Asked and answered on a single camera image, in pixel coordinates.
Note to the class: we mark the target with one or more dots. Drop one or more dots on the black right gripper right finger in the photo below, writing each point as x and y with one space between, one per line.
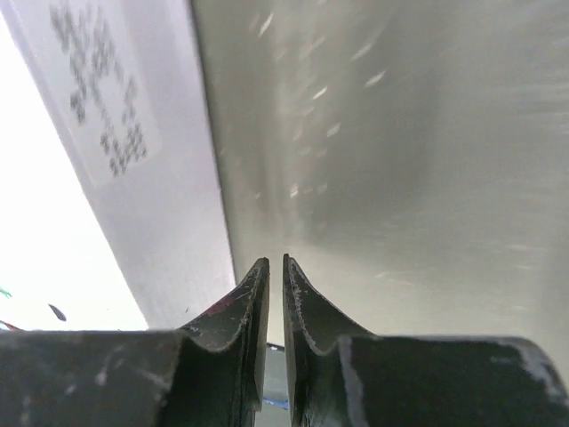
340 374

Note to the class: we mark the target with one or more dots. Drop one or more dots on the white cardboard box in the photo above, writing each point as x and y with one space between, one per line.
123 84

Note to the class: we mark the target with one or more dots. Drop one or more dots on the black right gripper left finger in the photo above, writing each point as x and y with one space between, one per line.
208 372

